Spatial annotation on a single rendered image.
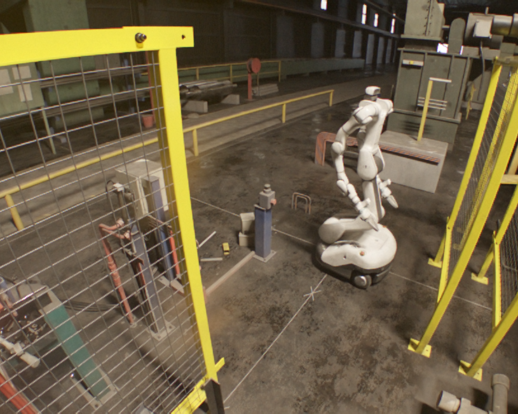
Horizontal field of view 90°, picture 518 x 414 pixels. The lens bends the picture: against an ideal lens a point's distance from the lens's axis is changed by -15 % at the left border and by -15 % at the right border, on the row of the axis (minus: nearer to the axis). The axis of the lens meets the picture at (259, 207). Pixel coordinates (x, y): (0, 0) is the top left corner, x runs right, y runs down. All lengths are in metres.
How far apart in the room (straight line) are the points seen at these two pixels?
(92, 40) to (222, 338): 1.95
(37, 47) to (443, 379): 2.45
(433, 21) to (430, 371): 4.46
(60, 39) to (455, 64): 4.89
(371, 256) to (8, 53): 2.36
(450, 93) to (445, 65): 0.41
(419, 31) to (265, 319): 4.48
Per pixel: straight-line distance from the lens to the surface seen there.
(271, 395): 2.01
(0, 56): 0.66
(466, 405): 1.99
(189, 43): 0.88
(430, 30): 5.22
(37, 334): 1.64
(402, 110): 5.22
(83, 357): 1.88
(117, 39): 0.75
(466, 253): 1.83
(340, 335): 2.31
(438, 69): 5.14
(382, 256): 2.53
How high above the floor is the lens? 1.80
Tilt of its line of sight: 29 degrees down
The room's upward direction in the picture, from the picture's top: straight up
